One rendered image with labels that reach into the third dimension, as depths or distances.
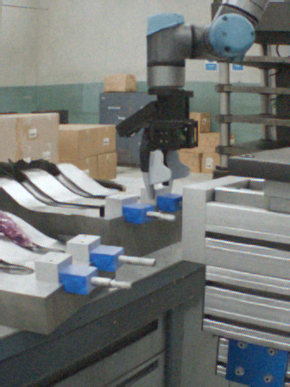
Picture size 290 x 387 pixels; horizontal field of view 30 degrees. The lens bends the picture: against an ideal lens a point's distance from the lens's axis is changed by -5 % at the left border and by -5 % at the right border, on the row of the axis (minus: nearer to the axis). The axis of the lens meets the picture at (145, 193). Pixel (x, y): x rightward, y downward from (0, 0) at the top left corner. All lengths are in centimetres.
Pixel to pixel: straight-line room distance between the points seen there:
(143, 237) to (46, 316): 40
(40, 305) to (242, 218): 27
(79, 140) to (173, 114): 463
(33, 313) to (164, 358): 54
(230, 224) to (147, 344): 54
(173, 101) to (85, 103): 846
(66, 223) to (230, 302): 46
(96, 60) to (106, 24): 67
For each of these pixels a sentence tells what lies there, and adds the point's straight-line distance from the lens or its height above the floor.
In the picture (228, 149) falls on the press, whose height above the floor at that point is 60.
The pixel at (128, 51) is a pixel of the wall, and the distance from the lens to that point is 898.
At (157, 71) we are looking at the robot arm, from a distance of 105.
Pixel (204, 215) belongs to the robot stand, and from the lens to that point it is 66.
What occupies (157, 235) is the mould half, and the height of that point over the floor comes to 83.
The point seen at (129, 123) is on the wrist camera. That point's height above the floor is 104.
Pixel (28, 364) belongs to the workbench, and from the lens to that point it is 85.
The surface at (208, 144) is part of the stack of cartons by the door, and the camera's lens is 779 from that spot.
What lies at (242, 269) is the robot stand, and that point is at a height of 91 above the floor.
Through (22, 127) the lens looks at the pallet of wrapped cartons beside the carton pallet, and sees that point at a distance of 491.
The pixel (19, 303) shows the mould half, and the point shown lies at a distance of 73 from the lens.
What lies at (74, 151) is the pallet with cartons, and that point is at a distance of 566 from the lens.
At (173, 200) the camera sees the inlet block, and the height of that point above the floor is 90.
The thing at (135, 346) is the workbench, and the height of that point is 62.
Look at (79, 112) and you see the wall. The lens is 958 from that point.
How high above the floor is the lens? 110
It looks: 10 degrees down
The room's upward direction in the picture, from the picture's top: straight up
